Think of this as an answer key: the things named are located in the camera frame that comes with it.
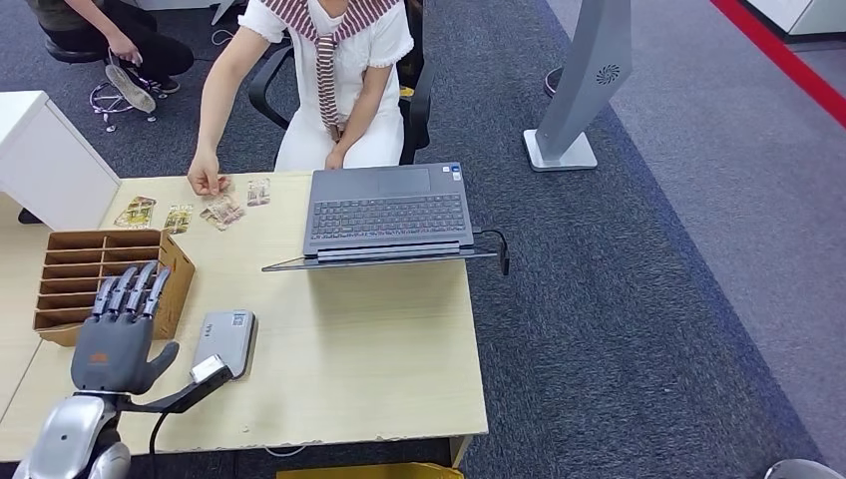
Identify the person's right hand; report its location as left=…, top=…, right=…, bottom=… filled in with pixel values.
left=187, top=150, right=230, bottom=198

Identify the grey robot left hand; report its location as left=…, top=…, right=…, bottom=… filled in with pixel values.
left=70, top=261, right=181, bottom=396

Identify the person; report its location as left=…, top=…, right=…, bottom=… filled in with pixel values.
left=26, top=0, right=197, bottom=115
left=187, top=0, right=416, bottom=198

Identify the wooden slotted card organizer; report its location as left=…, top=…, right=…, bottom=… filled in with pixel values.
left=33, top=229, right=197, bottom=348

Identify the grey card reader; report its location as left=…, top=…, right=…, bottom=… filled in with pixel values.
left=193, top=309, right=259, bottom=381

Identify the grey laptop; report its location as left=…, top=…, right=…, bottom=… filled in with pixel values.
left=261, top=162, right=504, bottom=273

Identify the black office chair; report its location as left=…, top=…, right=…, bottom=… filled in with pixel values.
left=247, top=0, right=436, bottom=167

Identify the white cabinet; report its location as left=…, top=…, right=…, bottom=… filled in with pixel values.
left=743, top=0, right=846, bottom=38
left=0, top=90, right=122, bottom=232

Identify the white furniture panel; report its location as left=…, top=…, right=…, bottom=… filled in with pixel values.
left=142, top=0, right=239, bottom=26

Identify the black stool chrome base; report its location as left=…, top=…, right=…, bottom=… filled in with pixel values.
left=44, top=36, right=160, bottom=134

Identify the grey kiosk stand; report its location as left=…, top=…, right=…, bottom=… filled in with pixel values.
left=522, top=0, right=634, bottom=174

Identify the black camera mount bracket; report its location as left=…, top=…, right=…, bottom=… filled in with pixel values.
left=117, top=366, right=232, bottom=416

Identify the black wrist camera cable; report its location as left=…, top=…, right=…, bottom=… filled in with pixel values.
left=148, top=410, right=171, bottom=479

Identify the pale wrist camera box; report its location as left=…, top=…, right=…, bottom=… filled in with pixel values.
left=190, top=354, right=234, bottom=386

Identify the black laptop cable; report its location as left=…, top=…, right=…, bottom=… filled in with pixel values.
left=472, top=228, right=512, bottom=277

